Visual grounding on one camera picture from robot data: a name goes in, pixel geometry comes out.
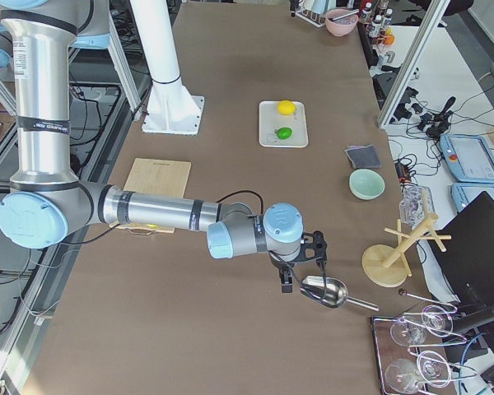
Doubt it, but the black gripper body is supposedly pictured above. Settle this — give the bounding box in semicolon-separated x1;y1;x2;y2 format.
269;230;328;274

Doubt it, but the green lime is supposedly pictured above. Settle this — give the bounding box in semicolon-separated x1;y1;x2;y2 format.
275;127;293;140

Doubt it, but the yellow lemon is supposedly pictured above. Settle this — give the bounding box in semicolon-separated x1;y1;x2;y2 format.
277;100;296;115

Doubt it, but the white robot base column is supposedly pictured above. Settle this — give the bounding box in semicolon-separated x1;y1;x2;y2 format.
131;0;204;136

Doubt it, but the white rabbit tray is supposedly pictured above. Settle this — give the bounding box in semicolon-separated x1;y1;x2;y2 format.
259;100;309;148

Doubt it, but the metal scoop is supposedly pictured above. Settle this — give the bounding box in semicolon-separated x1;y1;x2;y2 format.
301;275;379;312

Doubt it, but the wooden mug tree stand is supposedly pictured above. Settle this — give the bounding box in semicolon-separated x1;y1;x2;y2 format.
361;212;452;287

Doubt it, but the green ceramic bowl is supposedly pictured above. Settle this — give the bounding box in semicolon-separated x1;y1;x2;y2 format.
349;169;385;200

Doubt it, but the grey folded cloth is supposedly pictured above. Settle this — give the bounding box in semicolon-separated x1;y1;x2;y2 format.
345;144;382;170

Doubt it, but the glass jar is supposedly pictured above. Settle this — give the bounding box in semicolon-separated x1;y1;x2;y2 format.
399;186;435;228

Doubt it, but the wine glass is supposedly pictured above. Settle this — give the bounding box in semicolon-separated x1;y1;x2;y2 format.
390;304;453;346
384;351;451;394

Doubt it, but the wooden cutting board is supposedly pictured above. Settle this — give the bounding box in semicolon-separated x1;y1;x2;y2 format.
109;157;193;235

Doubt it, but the teach pendant tablet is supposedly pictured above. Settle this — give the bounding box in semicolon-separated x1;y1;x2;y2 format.
450;183;494;212
439;134;494;184

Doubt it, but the black monitor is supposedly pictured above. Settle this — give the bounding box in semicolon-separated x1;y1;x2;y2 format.
432;192;494;305

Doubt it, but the pink bowl with ice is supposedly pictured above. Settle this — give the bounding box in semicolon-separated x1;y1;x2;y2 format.
325;8;359;37

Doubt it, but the aluminium frame post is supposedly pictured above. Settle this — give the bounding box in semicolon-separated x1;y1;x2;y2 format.
377;0;450;128

